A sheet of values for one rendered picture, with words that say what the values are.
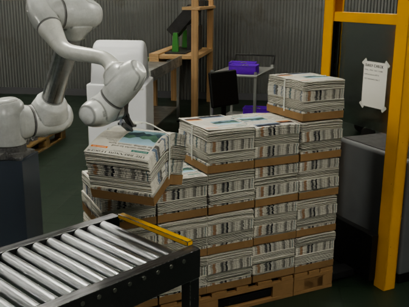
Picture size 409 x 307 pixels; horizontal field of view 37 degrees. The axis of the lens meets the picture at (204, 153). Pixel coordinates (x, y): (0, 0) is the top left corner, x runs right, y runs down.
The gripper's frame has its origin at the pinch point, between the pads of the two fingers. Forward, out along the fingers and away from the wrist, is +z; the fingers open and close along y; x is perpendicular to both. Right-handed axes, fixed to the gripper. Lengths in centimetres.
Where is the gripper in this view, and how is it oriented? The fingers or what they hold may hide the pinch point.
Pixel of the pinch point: (138, 105)
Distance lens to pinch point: 254.5
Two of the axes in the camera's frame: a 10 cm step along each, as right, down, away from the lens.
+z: 3.4, -1.6, 9.3
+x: 9.4, 1.2, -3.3
